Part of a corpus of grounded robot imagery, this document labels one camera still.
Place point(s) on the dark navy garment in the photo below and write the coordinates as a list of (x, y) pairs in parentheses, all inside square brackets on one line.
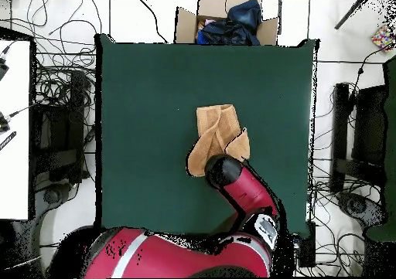
[(225, 33)]

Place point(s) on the blue denim jeans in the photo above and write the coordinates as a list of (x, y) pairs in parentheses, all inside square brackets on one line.
[(246, 13)]

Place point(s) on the white side table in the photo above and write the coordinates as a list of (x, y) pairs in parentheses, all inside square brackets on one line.
[(14, 136)]

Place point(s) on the tan terry towel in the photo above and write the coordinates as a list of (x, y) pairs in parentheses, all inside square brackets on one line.
[(210, 130)]

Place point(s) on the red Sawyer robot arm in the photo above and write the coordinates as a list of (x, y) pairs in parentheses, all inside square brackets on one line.
[(247, 192)]

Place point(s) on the dark green table cloth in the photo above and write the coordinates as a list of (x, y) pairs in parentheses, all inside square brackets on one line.
[(148, 106)]

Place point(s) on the black metal stand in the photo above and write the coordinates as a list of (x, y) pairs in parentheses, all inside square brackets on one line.
[(75, 121), (340, 121)]

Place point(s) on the black power box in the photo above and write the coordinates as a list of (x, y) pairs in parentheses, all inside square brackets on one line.
[(307, 245)]

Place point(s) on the grey metal bar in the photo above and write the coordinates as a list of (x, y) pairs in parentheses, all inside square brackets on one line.
[(351, 13)]

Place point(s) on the multicoloured patterned cloth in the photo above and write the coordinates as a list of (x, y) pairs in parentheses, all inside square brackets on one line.
[(383, 38)]

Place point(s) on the open cardboard box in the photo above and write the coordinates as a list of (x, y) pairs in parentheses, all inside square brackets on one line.
[(185, 25)]

